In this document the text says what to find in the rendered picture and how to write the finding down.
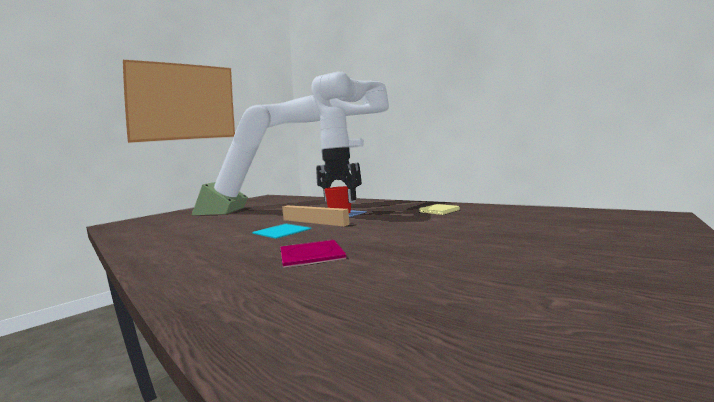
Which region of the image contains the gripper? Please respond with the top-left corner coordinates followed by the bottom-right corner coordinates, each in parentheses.
top-left (316, 147), bottom-right (362, 203)

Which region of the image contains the yellow sticky-note pad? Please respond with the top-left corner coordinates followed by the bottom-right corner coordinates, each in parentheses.
top-left (419, 204), bottom-right (460, 215)

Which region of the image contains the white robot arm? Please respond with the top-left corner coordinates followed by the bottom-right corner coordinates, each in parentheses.
top-left (214, 72), bottom-right (389, 197)

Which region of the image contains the pink square coaster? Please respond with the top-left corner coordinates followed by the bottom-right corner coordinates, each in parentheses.
top-left (280, 240), bottom-right (347, 268)

